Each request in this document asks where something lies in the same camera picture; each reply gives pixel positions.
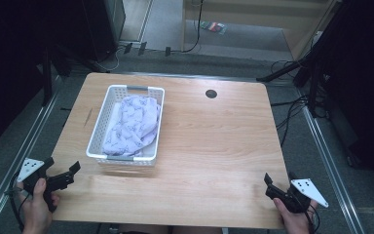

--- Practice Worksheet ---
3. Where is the black tripod stand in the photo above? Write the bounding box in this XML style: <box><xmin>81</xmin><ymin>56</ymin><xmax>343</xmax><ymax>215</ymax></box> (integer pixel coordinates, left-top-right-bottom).
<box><xmin>255</xmin><ymin>0</ymin><xmax>355</xmax><ymax>118</ymax></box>

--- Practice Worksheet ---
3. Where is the dark curtain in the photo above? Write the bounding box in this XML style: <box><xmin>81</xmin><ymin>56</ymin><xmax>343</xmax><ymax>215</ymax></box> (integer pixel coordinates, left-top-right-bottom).
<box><xmin>318</xmin><ymin>0</ymin><xmax>374</xmax><ymax>196</ymax></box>
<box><xmin>0</xmin><ymin>0</ymin><xmax>86</xmax><ymax>156</ymax></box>

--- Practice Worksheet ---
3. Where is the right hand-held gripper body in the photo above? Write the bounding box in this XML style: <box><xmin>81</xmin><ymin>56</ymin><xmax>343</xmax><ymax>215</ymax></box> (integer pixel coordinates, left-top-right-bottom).
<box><xmin>265</xmin><ymin>177</ymin><xmax>330</xmax><ymax>215</ymax></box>

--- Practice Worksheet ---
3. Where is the person's right hand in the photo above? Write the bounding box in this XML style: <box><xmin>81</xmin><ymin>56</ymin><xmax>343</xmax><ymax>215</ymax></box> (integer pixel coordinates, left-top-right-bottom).
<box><xmin>272</xmin><ymin>197</ymin><xmax>319</xmax><ymax>234</ymax></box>

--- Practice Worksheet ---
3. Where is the white floor cable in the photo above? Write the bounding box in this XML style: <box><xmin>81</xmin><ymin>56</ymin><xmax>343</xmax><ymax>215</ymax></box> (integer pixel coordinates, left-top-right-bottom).
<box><xmin>93</xmin><ymin>45</ymin><xmax>127</xmax><ymax>73</ymax></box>

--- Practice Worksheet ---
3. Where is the aluminium floor rail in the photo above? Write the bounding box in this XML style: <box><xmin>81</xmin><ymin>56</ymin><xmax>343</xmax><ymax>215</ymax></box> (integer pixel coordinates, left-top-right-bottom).
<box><xmin>0</xmin><ymin>92</ymin><xmax>60</xmax><ymax>234</ymax></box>
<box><xmin>301</xmin><ymin>105</ymin><xmax>367</xmax><ymax>234</ymax></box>

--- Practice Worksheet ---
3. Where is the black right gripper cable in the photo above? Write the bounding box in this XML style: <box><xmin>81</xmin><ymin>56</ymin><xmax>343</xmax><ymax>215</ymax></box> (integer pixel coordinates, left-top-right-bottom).
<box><xmin>304</xmin><ymin>204</ymin><xmax>321</xmax><ymax>234</ymax></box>

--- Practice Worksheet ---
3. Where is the light purple patterned cloth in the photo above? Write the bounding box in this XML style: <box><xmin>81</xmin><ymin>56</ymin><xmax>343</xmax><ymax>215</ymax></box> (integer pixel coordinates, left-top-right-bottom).
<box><xmin>101</xmin><ymin>95</ymin><xmax>162</xmax><ymax>157</ymax></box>

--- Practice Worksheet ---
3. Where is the person's leg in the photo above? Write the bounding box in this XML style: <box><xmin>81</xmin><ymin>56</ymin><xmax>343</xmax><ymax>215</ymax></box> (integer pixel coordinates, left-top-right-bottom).
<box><xmin>171</xmin><ymin>225</ymin><xmax>224</xmax><ymax>234</ymax></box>
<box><xmin>118</xmin><ymin>223</ymin><xmax>172</xmax><ymax>234</ymax></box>

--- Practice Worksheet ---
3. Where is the colourful packet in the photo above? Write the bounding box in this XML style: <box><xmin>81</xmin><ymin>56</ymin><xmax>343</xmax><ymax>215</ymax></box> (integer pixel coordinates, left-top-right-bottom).
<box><xmin>200</xmin><ymin>20</ymin><xmax>228</xmax><ymax>35</ymax></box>

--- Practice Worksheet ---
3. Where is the light wooden shelf unit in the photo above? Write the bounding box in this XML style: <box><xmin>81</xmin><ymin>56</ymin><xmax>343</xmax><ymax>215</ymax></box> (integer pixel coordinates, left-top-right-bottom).
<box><xmin>180</xmin><ymin>0</ymin><xmax>343</xmax><ymax>61</ymax></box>

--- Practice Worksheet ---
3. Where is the person's left hand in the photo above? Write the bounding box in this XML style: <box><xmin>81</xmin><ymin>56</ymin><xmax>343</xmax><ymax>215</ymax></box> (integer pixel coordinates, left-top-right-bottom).
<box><xmin>16</xmin><ymin>177</ymin><xmax>60</xmax><ymax>234</ymax></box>

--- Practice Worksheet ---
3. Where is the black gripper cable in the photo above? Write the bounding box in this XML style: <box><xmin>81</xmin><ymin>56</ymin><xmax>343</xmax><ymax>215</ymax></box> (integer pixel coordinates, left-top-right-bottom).
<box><xmin>7</xmin><ymin>172</ymin><xmax>27</xmax><ymax>233</ymax></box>
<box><xmin>304</xmin><ymin>204</ymin><xmax>321</xmax><ymax>234</ymax></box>

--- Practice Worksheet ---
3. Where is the black floor cables bundle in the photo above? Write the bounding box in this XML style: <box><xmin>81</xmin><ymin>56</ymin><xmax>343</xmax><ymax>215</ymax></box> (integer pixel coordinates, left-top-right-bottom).
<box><xmin>270</xmin><ymin>59</ymin><xmax>310</xmax><ymax>148</ymax></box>

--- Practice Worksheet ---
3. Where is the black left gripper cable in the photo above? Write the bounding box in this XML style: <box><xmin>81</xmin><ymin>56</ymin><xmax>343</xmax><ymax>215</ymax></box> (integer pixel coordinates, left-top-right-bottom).
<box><xmin>7</xmin><ymin>172</ymin><xmax>27</xmax><ymax>233</ymax></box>

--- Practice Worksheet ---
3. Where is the black cabinet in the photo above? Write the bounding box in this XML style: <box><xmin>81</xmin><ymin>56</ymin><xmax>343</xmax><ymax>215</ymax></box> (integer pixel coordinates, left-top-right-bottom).
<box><xmin>80</xmin><ymin>0</ymin><xmax>127</xmax><ymax>63</ymax></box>

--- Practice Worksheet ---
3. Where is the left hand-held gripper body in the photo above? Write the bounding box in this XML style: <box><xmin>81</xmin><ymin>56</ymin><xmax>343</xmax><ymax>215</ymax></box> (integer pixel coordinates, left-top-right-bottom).
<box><xmin>17</xmin><ymin>158</ymin><xmax>76</xmax><ymax>214</ymax></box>

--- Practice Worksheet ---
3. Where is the black hanging cable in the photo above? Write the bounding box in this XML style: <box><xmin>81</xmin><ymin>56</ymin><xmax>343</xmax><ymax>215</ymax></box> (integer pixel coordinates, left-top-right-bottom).
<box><xmin>170</xmin><ymin>0</ymin><xmax>206</xmax><ymax>55</ymax></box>

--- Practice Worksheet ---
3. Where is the white plastic basket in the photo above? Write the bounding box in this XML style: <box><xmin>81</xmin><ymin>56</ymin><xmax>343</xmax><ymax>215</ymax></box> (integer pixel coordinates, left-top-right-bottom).
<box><xmin>85</xmin><ymin>84</ymin><xmax>166</xmax><ymax>167</ymax></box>

